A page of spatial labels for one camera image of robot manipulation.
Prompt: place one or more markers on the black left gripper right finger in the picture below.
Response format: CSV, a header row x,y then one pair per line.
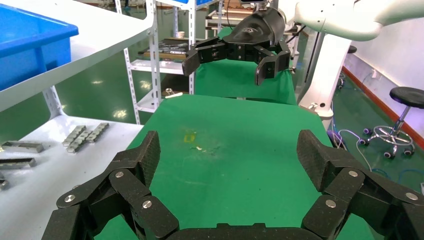
x,y
364,205

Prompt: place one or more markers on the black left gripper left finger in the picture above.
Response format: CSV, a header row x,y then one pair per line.
x,y
99,205

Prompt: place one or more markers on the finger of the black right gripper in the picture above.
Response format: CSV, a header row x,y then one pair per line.
x,y
275,63
205,53

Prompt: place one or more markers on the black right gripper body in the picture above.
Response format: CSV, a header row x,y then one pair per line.
x,y
255,31

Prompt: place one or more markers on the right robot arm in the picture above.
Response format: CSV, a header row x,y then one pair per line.
x,y
331,20

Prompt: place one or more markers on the wooden tray of metal parts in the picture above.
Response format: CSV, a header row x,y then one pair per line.
x,y
165,54

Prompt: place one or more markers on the white paper cup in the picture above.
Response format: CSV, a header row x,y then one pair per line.
x,y
180,34

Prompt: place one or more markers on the green covered background table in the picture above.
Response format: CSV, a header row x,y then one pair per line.
x,y
232,82

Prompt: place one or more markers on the white background storage rack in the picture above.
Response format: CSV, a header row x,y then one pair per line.
x,y
155,66

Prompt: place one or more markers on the white robot torso column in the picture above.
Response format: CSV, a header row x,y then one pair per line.
x,y
328,73

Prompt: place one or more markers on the small black round stool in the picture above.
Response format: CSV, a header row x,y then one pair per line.
x,y
352,49

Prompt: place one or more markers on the gray metal bar part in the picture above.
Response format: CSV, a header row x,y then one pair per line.
x,y
23,146
16,163

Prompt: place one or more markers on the white metal shelf rack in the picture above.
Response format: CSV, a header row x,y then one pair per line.
x,y
99,33

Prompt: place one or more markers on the green table cloth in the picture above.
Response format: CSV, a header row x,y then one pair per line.
x,y
232,165

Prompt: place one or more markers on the black stool with chrome base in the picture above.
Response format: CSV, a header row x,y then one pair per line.
x,y
409,96

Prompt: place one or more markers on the blue plastic bin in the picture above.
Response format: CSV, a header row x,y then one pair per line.
x,y
33,33

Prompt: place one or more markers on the white wall socket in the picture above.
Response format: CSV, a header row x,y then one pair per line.
x,y
374,73

